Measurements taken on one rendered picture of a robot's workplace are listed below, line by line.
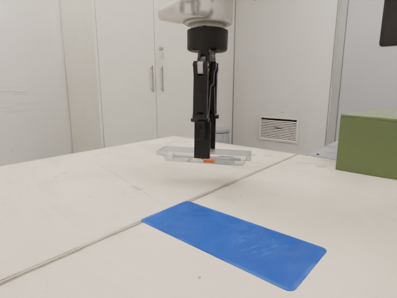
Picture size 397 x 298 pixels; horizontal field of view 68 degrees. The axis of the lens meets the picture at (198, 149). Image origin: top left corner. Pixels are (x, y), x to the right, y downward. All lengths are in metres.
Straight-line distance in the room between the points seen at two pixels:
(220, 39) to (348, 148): 0.38
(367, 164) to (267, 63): 3.02
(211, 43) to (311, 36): 2.99
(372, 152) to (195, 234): 0.46
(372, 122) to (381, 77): 2.56
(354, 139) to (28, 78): 2.02
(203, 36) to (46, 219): 0.38
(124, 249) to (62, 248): 0.07
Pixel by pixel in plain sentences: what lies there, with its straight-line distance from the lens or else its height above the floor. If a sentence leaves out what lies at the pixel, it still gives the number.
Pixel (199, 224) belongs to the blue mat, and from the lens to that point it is 0.42.
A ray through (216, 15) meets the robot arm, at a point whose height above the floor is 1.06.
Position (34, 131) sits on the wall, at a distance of 2.32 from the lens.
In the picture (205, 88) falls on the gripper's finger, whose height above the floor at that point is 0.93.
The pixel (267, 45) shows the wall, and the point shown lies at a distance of 3.69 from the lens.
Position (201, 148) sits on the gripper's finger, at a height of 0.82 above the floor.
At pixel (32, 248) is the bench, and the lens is 0.41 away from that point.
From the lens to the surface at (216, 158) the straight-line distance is 0.55.
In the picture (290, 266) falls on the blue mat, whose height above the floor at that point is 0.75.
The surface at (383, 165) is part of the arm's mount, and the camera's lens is 0.73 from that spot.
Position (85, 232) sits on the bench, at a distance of 0.43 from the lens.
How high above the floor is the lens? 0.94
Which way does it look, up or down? 12 degrees down
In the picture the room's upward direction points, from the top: straight up
